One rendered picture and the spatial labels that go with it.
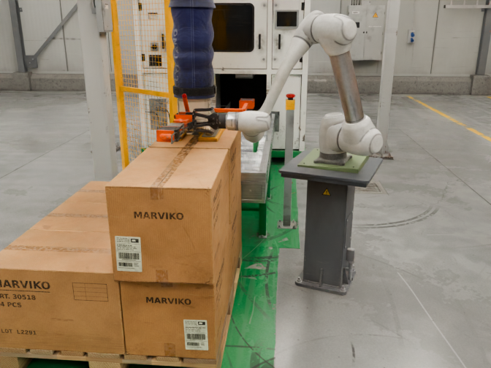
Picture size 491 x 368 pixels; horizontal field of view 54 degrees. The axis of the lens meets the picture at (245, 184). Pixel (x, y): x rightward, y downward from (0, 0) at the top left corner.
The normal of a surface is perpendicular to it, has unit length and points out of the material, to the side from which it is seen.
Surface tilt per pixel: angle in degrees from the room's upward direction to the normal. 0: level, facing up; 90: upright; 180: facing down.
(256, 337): 0
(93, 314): 90
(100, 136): 88
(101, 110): 90
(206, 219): 90
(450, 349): 0
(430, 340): 0
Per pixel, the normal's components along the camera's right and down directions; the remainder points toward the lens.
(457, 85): -0.06, 0.31
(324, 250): -0.40, 0.29
